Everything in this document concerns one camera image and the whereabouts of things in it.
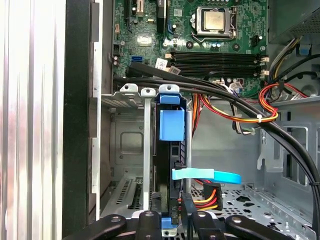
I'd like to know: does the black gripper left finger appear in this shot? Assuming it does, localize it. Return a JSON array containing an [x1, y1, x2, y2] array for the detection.
[[62, 192, 163, 240]]

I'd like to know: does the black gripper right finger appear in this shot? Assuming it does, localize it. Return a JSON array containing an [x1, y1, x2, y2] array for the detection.
[[181, 192, 295, 240]]

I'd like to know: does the power wire with black connector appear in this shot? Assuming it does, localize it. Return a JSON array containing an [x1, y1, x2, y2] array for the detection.
[[191, 181, 224, 211]]

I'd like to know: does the blue data wire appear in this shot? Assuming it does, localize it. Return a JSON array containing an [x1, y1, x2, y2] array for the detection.
[[171, 167, 242, 185]]

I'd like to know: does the hard disk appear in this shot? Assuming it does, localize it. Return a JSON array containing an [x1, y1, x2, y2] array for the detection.
[[152, 91, 188, 236]]

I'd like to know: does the metal disk bay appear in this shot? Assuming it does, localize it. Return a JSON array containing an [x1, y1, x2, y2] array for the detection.
[[100, 83, 194, 226]]

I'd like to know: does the black open PC case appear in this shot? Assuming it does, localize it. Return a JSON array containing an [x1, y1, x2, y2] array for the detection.
[[62, 0, 320, 240]]

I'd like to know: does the black RAM slot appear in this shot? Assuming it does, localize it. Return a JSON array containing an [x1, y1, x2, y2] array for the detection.
[[171, 69, 262, 77], [171, 63, 262, 71]]

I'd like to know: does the green motherboard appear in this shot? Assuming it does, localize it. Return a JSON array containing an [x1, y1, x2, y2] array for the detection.
[[112, 0, 270, 99]]

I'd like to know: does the CPU socket with metal cover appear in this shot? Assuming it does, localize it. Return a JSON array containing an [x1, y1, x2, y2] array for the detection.
[[191, 5, 238, 44]]

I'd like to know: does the silver CPU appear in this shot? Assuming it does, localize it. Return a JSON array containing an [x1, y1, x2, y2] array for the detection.
[[203, 10, 226, 31]]

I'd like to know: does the black expansion slot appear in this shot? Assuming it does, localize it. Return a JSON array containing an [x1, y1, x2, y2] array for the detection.
[[124, 0, 132, 32]]

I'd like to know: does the orange red yellow wire bundle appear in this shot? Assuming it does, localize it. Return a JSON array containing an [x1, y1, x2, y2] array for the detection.
[[192, 83, 280, 141]]

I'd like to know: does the black cable bundle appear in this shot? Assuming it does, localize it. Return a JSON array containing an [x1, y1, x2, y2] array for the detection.
[[113, 61, 320, 236]]

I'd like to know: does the yellow black wire bundle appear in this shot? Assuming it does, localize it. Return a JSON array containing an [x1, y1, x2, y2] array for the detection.
[[267, 37, 301, 85]]

